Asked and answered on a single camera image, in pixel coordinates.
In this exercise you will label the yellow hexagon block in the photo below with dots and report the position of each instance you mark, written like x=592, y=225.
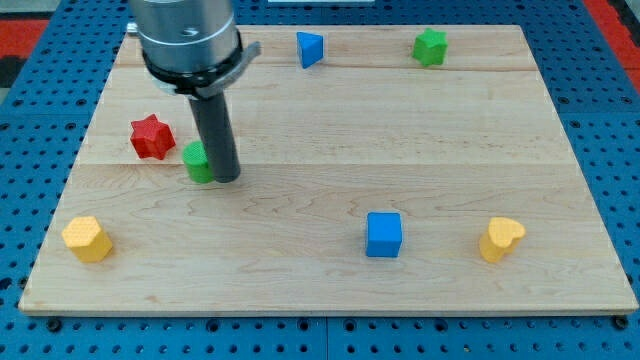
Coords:
x=87, y=239

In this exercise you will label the yellow heart block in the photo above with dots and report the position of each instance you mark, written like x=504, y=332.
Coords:
x=501, y=237

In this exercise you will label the wooden board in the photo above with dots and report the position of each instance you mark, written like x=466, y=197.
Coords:
x=365, y=130

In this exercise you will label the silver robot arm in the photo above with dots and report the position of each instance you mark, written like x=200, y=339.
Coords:
x=192, y=47

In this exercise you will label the blue triangle block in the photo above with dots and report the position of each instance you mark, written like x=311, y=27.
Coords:
x=310, y=48

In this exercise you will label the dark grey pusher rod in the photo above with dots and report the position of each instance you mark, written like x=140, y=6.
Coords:
x=214, y=128

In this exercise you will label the red star block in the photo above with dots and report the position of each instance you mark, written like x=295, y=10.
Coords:
x=151, y=138

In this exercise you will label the green cylinder block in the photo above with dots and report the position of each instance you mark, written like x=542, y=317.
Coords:
x=196, y=163

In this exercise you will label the blue cube block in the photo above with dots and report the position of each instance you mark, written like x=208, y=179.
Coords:
x=384, y=235

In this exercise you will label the green star block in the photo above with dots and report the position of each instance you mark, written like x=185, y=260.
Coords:
x=430, y=47

